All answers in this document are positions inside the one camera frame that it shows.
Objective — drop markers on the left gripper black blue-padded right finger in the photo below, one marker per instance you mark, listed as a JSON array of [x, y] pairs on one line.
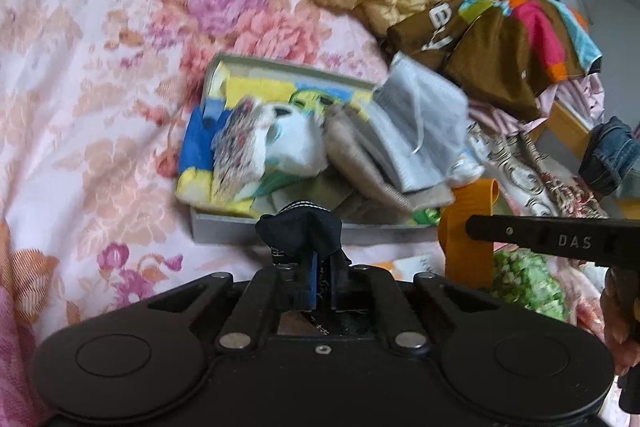
[[366, 301]]

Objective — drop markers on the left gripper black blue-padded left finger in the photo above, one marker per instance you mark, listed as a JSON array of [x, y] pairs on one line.
[[250, 313]]

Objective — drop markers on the black printed cloth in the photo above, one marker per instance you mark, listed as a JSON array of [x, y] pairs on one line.
[[307, 239]]

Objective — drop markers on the orange cloth strip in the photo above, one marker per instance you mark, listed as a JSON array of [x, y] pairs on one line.
[[468, 262]]

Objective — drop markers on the taupe drawstring pouch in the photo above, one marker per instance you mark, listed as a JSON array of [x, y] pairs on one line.
[[358, 168]]

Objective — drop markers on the grey face mask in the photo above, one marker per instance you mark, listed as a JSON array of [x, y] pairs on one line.
[[413, 126]]

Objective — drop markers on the white blue knitted sock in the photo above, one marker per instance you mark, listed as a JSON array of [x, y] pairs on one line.
[[284, 138]]

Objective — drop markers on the person's right hand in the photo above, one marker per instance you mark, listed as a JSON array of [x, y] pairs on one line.
[[617, 328]]

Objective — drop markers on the blue denim jeans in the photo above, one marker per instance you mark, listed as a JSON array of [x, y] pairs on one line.
[[610, 165]]

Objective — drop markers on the green white beaded item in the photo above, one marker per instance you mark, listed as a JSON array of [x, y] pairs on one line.
[[523, 279]]

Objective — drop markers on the cream baroque patterned sheet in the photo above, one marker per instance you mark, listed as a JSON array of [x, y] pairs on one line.
[[533, 184]]

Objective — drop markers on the grey shallow cardboard box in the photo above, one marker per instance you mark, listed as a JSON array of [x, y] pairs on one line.
[[213, 228]]

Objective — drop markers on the yellow blue cartoon towel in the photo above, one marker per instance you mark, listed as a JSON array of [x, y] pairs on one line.
[[276, 189]]

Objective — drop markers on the light pink crumpled cloth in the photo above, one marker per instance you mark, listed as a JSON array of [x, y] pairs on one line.
[[584, 96]]

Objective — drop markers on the brown multicolour striped cloth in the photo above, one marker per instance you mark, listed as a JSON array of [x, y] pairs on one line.
[[504, 53]]

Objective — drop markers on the pink floral bed sheet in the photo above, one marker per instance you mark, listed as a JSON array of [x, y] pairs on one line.
[[95, 96]]

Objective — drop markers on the wooden bed frame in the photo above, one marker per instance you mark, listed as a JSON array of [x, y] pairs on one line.
[[567, 126]]

